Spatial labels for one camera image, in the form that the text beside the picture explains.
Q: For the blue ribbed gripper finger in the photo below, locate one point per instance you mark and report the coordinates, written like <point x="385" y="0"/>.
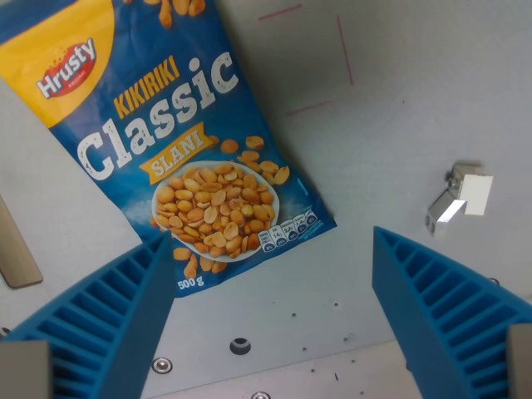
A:
<point x="440" y="307"/>
<point x="112" y="316"/>

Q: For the silver round-head screw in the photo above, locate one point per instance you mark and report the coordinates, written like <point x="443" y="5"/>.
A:
<point x="260" y="395"/>
<point x="161" y="365"/>

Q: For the light wooden board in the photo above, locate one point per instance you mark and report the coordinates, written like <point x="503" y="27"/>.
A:
<point x="14" y="245"/>

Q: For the blue Hrusty peanut bag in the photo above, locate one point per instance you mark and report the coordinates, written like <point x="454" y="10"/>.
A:
<point x="162" y="137"/>

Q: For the small metal bracket block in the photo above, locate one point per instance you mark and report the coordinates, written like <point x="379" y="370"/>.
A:
<point x="457" y="199"/>

